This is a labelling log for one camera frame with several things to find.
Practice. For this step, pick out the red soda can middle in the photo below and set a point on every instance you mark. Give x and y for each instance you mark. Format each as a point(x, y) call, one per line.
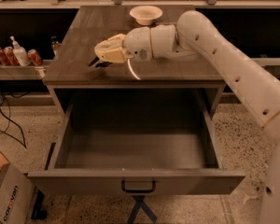
point(11, 56)

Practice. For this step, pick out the white pump soap bottle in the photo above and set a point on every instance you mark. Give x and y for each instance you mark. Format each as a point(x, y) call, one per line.
point(20, 53)

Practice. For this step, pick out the small clear bottle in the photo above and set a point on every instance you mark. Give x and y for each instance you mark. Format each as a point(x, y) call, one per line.
point(55, 45)

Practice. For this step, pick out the low grey shelf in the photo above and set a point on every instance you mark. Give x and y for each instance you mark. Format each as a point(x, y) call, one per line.
point(30, 72)

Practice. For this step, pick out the white ceramic bowl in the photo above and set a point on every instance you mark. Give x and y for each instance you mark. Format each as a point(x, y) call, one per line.
point(146, 15)

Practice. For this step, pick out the red soda can leftmost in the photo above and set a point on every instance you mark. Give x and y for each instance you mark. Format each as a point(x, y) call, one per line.
point(3, 58)

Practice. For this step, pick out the red soda can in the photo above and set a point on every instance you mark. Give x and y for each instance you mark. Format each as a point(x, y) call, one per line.
point(3, 58)
point(11, 56)
point(35, 57)

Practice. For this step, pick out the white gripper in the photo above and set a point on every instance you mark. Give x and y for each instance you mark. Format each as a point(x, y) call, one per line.
point(138, 43)

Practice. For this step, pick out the cardboard box with print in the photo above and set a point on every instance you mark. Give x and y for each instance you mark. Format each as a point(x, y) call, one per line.
point(16, 192)

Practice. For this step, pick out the black drawer handle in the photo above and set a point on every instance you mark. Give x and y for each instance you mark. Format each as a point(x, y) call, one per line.
point(138, 186)

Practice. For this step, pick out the open grey top drawer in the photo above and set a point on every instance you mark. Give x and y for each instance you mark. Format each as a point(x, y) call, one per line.
point(161, 135)

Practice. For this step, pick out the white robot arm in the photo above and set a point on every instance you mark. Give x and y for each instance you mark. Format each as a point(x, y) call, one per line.
point(257, 89)

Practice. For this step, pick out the black rxbar chocolate packet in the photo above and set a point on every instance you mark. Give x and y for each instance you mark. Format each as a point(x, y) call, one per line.
point(96, 62)

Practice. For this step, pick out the grey drawer cabinet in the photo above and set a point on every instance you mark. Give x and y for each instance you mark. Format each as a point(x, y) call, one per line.
point(71, 68)

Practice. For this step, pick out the red soda can right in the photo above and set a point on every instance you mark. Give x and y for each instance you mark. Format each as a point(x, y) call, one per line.
point(35, 57)

